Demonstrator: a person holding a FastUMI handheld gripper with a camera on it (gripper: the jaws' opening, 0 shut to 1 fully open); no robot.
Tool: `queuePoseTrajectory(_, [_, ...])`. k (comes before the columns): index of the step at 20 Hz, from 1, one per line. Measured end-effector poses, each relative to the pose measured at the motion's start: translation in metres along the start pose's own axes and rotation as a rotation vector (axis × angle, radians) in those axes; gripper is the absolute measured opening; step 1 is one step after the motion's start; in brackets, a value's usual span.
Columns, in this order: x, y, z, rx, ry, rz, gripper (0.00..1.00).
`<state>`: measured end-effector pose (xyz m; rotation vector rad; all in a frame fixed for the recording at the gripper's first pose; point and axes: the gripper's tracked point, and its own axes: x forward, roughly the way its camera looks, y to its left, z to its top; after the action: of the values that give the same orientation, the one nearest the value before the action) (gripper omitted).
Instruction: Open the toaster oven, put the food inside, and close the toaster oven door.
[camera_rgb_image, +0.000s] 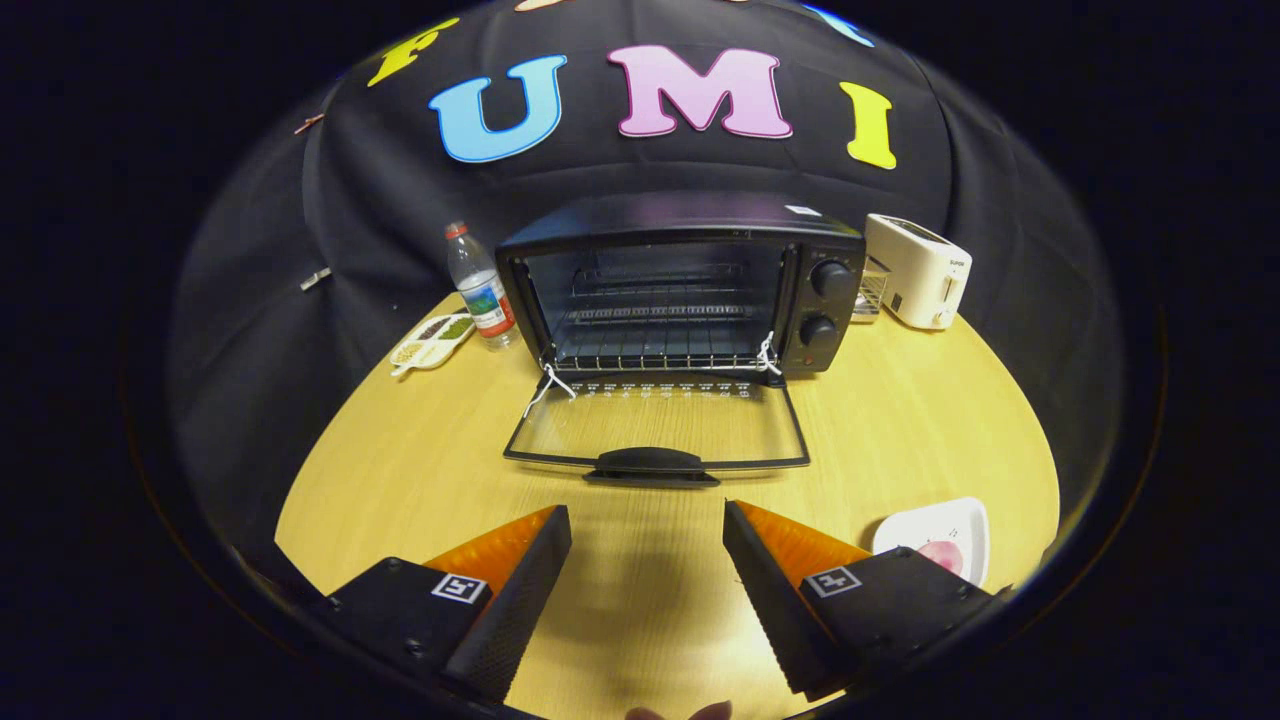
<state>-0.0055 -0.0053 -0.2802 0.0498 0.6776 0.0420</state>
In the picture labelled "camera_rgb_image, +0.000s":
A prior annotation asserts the white pop-up toaster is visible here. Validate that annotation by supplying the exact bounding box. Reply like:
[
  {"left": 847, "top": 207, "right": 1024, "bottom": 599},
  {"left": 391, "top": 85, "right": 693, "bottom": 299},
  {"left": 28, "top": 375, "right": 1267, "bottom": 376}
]
[{"left": 864, "top": 213, "right": 973, "bottom": 331}]

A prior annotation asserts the black backdrop cloth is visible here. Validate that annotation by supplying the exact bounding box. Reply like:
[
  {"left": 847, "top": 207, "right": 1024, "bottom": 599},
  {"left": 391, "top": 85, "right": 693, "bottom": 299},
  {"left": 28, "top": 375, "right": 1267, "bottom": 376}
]
[{"left": 165, "top": 0, "right": 1126, "bottom": 561}]

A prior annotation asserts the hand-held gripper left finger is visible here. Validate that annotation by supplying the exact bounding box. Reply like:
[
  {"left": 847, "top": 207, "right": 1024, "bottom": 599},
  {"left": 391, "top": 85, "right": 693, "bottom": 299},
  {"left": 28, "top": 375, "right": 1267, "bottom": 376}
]
[{"left": 320, "top": 505, "right": 573, "bottom": 704}]

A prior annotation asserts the oven wire rack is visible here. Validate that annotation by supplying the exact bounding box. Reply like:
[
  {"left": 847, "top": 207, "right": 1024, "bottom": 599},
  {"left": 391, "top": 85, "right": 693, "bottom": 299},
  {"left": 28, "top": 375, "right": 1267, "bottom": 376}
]
[{"left": 540, "top": 262, "right": 783, "bottom": 373}]

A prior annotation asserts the pink round food slice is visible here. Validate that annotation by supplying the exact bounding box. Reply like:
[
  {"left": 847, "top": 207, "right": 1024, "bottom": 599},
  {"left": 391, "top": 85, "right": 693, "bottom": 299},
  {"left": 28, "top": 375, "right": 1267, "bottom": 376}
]
[{"left": 915, "top": 540, "right": 966, "bottom": 577}]

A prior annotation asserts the white divided snack tray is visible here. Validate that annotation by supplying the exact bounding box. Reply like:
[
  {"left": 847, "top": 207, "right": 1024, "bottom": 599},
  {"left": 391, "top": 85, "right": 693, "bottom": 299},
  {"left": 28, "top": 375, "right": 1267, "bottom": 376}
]
[{"left": 388, "top": 313, "right": 476, "bottom": 377}]

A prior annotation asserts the white square food plate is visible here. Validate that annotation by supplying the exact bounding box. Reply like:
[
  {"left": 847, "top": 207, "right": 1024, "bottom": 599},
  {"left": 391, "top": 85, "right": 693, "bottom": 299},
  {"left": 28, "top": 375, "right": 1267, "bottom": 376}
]
[{"left": 872, "top": 497, "right": 991, "bottom": 588}]

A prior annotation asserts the black toaster oven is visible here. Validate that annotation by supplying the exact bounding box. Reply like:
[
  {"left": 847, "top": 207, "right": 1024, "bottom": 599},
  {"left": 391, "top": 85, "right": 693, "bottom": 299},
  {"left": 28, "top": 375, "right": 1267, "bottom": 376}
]
[{"left": 495, "top": 192, "right": 867, "bottom": 489}]

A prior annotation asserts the wire mesh utensil holder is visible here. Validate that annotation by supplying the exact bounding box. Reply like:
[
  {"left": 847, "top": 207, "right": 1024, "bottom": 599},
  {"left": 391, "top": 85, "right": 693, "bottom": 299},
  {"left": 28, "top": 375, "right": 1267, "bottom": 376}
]
[{"left": 853, "top": 255, "right": 889, "bottom": 323}]

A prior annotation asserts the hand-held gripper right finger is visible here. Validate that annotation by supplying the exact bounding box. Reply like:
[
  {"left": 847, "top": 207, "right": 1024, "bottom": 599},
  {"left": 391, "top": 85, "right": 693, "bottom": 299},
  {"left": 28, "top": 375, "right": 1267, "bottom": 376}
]
[{"left": 722, "top": 500, "right": 1011, "bottom": 701}]

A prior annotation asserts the clear plastic water bottle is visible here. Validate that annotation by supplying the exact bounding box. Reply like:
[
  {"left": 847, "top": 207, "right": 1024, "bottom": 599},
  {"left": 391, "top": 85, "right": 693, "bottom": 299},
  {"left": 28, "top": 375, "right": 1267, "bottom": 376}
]
[{"left": 445, "top": 221, "right": 519, "bottom": 350}]

